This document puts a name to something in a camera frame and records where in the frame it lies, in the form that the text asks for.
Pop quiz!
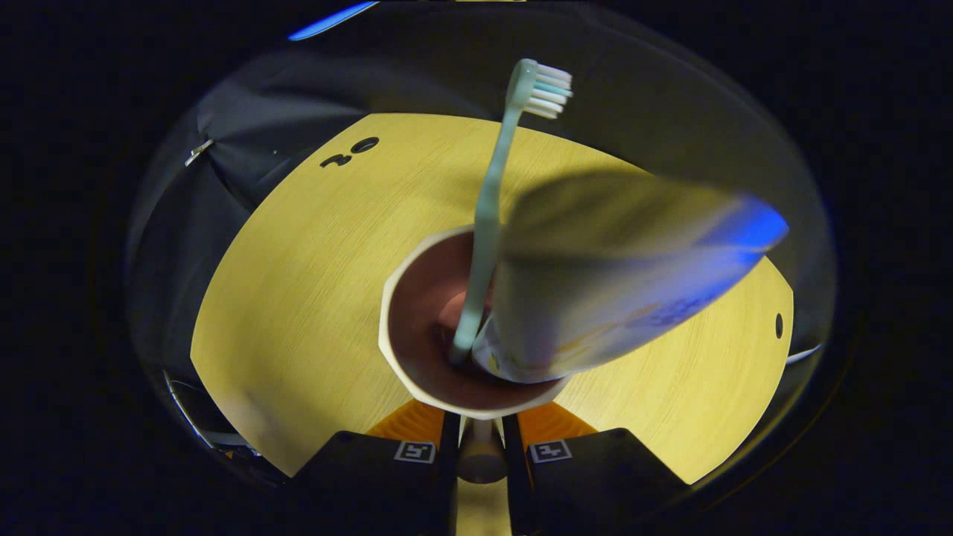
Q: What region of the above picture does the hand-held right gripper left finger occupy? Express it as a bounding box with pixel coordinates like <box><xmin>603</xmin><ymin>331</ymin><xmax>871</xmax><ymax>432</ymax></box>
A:
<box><xmin>290</xmin><ymin>401</ymin><xmax>461</xmax><ymax>536</ymax></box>

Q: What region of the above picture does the white toothpaste tube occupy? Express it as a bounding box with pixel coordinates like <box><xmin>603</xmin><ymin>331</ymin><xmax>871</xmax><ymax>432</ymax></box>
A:
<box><xmin>473</xmin><ymin>175</ymin><xmax>790</xmax><ymax>384</ymax></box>

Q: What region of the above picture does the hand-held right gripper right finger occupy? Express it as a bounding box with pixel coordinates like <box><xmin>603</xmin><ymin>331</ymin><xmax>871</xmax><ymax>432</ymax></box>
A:
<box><xmin>503</xmin><ymin>401</ymin><xmax>687</xmax><ymax>536</ymax></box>

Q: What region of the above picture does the light blue toothbrush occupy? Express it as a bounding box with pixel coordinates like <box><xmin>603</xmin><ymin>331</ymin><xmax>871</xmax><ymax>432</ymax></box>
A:
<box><xmin>447</xmin><ymin>58</ymin><xmax>574</xmax><ymax>366</ymax></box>

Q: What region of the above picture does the beige cup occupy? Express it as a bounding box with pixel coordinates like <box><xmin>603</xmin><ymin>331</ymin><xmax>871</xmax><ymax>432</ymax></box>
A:
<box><xmin>377</xmin><ymin>223</ymin><xmax>576</xmax><ymax>485</ymax></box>

